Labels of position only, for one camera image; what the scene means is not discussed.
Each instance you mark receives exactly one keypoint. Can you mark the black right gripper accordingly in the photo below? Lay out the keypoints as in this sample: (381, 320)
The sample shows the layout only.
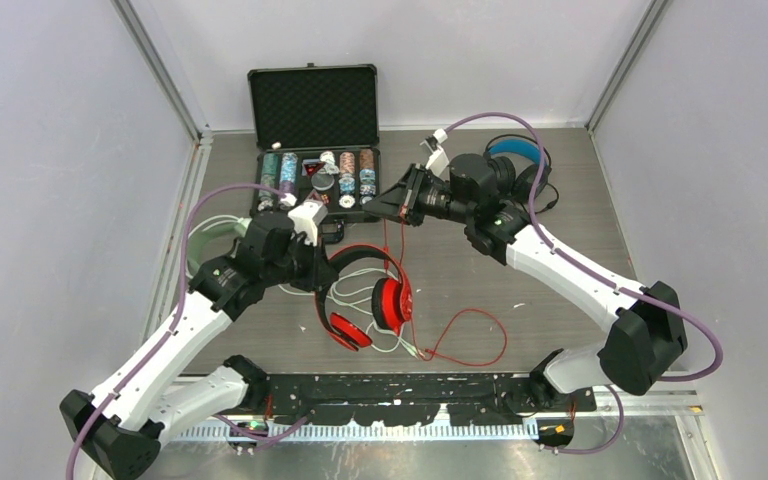
(388, 204)

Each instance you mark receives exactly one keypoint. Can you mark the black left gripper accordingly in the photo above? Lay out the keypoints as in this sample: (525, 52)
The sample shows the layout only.
(321, 272)

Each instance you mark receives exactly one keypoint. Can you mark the black blue headphones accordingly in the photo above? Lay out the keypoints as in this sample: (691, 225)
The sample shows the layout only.
(529, 167)

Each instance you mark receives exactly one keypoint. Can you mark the red headphones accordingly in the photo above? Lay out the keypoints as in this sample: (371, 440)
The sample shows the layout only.
(391, 299)

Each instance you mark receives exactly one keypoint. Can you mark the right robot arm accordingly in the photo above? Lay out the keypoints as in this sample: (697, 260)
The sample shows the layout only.
(483, 193)

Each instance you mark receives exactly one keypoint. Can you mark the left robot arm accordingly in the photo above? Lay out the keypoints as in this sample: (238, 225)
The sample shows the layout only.
(124, 422)

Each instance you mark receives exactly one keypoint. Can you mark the mint green headphones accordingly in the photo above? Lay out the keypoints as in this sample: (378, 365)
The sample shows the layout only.
(212, 229)

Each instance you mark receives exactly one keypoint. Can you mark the brown poker chip stack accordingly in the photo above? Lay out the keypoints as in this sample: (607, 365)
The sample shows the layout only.
(367, 175)

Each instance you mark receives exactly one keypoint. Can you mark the orange poker chip stack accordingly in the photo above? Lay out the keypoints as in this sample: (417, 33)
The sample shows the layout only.
(347, 180)

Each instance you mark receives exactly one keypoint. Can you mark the grey round disc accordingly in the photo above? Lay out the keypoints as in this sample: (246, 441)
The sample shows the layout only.
(322, 182)

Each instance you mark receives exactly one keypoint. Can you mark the red triangular dealer button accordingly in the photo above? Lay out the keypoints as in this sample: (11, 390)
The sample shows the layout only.
(309, 169)

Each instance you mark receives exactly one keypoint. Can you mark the purple poker chip stack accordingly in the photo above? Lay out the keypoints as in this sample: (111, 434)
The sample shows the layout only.
(288, 172)

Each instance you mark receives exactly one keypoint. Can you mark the black poker chip case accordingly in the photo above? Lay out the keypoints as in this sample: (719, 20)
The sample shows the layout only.
(317, 112)

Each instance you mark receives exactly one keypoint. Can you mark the teal poker chip stack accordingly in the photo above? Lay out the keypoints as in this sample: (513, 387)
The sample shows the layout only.
(268, 178)

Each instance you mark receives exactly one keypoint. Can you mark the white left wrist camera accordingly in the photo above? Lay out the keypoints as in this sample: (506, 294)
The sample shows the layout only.
(306, 217)

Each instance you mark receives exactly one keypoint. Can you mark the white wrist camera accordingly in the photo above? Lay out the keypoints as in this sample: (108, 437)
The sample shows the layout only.
(438, 159)
(306, 217)

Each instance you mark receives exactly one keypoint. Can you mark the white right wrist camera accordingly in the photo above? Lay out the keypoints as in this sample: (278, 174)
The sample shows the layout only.
(438, 159)

